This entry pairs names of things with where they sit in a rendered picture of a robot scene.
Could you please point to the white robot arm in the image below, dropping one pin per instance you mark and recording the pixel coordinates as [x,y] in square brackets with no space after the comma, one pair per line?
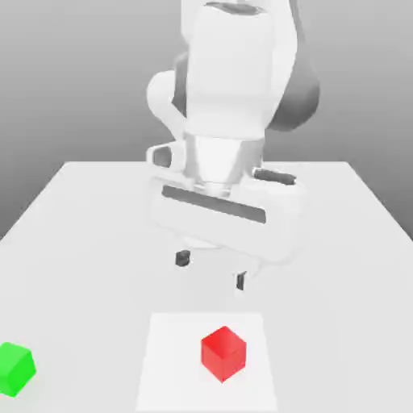
[226,80]

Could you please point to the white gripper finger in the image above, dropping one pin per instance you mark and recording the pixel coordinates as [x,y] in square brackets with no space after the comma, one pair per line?
[240,281]
[182,258]

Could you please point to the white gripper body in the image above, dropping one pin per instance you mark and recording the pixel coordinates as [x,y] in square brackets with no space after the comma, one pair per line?
[213,222]

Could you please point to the small red cube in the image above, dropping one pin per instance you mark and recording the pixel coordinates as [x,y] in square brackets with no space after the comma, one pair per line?
[223,355]

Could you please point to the small green cube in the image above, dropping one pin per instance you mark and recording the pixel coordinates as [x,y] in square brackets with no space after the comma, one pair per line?
[14,369]

